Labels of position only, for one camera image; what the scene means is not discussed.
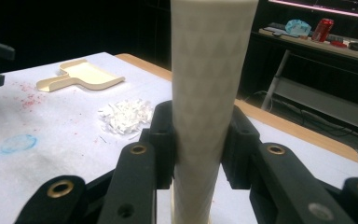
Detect pile of white paper shreds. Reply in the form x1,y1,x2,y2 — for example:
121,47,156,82
97,98,154,136

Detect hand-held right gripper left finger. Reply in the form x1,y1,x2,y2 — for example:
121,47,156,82
139,100,177,190

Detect black floor cables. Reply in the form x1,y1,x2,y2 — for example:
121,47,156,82
244,90,358,138

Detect cream plastic dustpan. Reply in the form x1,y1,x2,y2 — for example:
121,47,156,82
35,58,126,93

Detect small red flat object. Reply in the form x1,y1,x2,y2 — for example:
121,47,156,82
329,40,349,49

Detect red drink can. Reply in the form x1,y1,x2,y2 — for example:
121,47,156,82
310,18,336,43

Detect cream plastic brush handle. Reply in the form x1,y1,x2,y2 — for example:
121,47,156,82
169,0,260,224

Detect computer monitor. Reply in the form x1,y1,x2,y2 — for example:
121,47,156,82
267,0,358,21

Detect white metal desk frame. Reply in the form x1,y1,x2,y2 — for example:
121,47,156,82
260,49,358,166

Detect wooden background desk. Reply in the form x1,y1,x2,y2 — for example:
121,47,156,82
258,27,358,65

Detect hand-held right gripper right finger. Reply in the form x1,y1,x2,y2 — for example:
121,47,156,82
221,105,261,190

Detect crumpled blue plastic bag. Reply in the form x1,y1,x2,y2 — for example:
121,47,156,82
284,19,312,38

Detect dark keyboard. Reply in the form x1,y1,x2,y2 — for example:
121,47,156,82
266,21,289,33

